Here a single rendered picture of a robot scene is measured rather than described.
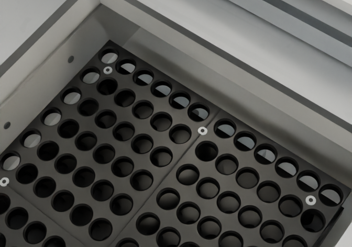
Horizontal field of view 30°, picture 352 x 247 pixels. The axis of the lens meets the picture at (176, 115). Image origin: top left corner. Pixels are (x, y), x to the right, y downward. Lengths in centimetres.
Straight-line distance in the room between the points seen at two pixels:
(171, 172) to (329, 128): 9
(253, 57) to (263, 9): 3
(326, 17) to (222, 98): 15
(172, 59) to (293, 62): 15
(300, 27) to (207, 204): 11
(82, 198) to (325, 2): 17
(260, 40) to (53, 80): 16
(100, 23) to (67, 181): 13
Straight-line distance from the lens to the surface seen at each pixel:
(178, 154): 38
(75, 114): 40
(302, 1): 34
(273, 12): 36
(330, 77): 35
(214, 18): 37
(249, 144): 44
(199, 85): 47
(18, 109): 44
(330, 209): 37
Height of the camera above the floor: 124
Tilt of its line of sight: 61 degrees down
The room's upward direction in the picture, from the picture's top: 10 degrees counter-clockwise
